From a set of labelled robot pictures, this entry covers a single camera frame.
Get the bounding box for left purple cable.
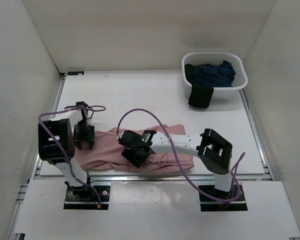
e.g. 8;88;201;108
37;105;107;205

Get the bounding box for white plastic basket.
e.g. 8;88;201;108
181;51;248;101

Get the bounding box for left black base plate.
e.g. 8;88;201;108
63;185;111;210

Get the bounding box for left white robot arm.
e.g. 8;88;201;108
38;101;96;200

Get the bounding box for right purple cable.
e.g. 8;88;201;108
116;108;246;203

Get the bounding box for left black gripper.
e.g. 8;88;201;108
73;120;95;149

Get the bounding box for pink trousers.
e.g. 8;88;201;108
74;127;180;174

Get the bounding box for blue corner label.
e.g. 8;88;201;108
67;71;85;76

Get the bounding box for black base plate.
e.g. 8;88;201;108
63;185;111;210
198;183;248;212

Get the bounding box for blue trousers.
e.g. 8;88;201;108
193;60;236;88

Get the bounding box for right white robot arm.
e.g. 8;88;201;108
117;128;233;200

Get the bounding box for purple cable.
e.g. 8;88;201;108
37;105;107;205
116;108;246;203

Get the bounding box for black trousers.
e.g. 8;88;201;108
184;63;214;109

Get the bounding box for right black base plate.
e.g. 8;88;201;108
198;183;248;212

